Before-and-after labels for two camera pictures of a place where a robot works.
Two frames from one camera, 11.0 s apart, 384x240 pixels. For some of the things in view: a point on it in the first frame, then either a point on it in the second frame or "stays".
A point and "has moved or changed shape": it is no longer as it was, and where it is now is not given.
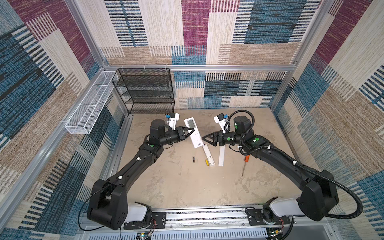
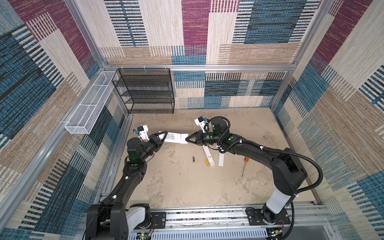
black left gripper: [179, 134] → [154, 140]
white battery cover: [221, 156] stays
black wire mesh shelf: [145, 90] stays
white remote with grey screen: [195, 137] has moved or changed shape
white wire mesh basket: [82, 121] stays
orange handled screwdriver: [246, 157] stays
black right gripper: [220, 134] → [198, 137]
